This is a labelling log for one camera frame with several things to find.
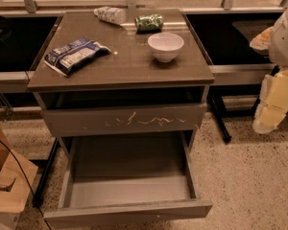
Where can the blue chip bag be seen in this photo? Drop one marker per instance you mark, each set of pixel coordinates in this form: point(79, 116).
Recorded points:
point(73, 56)

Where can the white bowl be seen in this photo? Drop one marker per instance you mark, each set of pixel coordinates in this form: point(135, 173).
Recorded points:
point(165, 46)

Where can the grey drawer cabinet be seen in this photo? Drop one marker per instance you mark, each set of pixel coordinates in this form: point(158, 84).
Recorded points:
point(128, 76)

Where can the green crushed can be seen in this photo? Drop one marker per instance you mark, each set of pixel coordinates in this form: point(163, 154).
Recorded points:
point(149, 23)

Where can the black table leg left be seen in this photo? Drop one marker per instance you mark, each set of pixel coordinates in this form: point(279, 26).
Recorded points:
point(46, 166)

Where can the scratched grey middle drawer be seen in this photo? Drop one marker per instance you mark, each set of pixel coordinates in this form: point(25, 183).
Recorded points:
point(124, 119)

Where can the black table leg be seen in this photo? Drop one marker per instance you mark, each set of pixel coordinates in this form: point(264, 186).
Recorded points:
point(221, 125)
point(46, 166)

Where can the cardboard box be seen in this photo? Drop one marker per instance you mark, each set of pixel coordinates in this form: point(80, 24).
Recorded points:
point(17, 174)

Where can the black table leg right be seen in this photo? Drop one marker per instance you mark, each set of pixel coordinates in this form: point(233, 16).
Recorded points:
point(221, 125)

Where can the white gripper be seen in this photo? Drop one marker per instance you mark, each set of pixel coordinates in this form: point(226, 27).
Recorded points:
point(285, 42)

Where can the open grey lower drawer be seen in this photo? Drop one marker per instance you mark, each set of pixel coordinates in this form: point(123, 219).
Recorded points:
point(128, 178)

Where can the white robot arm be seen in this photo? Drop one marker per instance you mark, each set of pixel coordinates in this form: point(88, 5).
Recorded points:
point(278, 48)

